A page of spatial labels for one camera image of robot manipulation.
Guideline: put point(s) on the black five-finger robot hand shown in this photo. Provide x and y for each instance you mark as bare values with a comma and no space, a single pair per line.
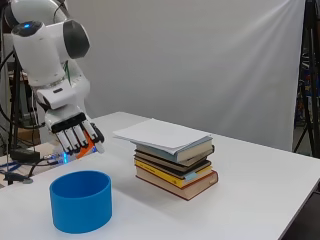
71,128

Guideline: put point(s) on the orange cube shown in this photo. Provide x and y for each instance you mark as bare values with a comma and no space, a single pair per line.
87,146

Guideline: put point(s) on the white seven-joint robot arm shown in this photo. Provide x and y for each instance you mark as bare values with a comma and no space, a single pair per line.
40,50

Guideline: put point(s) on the brown cardboard box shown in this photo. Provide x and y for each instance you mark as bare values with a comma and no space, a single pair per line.
29,133

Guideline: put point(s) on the black power adapter box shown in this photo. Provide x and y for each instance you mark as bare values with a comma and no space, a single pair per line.
26,154

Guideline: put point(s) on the black upright stand pole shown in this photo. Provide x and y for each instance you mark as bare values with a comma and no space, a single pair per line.
15,110

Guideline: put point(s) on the black clamp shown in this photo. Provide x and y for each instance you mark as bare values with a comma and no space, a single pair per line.
16,178

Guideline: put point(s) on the blue round tub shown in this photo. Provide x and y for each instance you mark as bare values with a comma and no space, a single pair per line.
81,206

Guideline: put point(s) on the yellow book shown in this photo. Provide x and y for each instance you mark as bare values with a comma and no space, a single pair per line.
173,178

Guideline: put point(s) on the black book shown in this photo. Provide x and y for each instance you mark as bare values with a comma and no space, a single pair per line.
186,169

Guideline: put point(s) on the grey-blue book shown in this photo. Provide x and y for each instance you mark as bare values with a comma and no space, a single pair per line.
195,151

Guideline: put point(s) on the dark brown book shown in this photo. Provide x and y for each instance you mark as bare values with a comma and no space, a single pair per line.
196,161

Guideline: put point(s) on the red-brown thick book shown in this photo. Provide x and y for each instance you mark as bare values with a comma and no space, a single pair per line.
193,188

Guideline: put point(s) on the white hanging backdrop sheet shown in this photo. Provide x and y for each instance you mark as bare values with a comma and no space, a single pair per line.
216,66

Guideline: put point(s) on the black tripod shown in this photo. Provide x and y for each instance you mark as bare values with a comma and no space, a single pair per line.
311,83

